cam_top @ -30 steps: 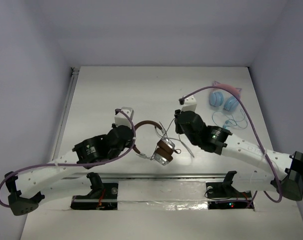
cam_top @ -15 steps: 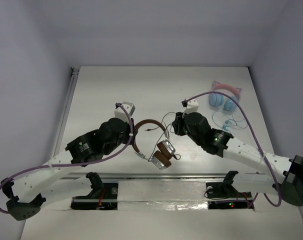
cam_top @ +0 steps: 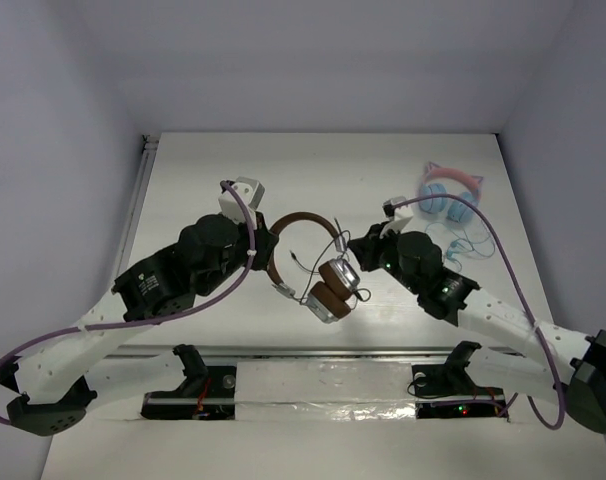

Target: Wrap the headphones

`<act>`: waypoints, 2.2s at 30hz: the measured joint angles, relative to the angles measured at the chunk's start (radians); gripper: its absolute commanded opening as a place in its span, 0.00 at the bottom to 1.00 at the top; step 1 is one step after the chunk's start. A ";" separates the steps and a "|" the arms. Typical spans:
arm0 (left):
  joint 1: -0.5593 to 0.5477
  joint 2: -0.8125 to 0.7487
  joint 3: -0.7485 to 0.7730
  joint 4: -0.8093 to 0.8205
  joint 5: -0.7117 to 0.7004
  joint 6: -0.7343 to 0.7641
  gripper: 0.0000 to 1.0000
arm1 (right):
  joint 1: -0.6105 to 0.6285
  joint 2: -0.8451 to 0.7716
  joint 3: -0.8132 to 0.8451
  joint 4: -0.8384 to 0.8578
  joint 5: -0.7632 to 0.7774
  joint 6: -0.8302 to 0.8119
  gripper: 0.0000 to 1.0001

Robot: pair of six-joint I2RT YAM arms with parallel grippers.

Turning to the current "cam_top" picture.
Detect brown silver headphones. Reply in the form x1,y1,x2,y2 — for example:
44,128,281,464
267,212,360,324

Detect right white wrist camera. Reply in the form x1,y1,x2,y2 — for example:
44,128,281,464
379,196,413,238

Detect aluminium side rail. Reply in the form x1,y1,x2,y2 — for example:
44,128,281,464
100,134,159,326

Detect black headphone cable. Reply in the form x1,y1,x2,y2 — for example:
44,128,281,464
272,215,372,306

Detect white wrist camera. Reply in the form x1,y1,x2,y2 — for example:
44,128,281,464
218,177,265,225
379,196,413,238

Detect pink blue cat-ear headphones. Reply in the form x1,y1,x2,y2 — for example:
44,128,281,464
416,159,486,223

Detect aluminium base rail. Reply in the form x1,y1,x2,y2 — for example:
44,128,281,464
102,343,529,407

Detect white foil-taped cover block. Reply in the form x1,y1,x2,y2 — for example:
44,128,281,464
234,359,417,422

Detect light blue headphone cable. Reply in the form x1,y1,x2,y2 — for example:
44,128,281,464
424,217,497,266

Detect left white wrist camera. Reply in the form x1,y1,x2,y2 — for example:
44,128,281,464
218,177,265,225

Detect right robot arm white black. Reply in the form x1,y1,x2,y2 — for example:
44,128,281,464
347,224,606,435

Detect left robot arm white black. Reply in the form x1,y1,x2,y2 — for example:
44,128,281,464
0,213,279,437

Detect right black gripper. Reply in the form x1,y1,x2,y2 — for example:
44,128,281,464
348,221,422,295

